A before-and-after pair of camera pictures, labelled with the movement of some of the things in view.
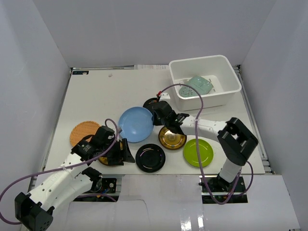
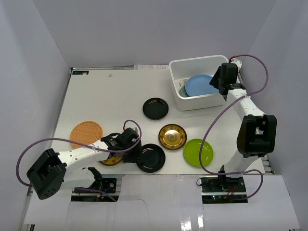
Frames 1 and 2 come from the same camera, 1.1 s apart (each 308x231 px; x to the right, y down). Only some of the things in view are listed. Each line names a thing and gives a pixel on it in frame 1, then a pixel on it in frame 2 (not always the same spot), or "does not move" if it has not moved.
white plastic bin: [217, 70] does not move
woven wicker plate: [82, 129] does not move
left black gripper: [122, 153] → [132, 155]
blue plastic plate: [136, 123] → [199, 84]
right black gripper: [155, 121] → [214, 81]
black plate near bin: [151, 104] does not move
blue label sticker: [80, 72] does not move
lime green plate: [190, 152] does not move
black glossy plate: [150, 158] does not move
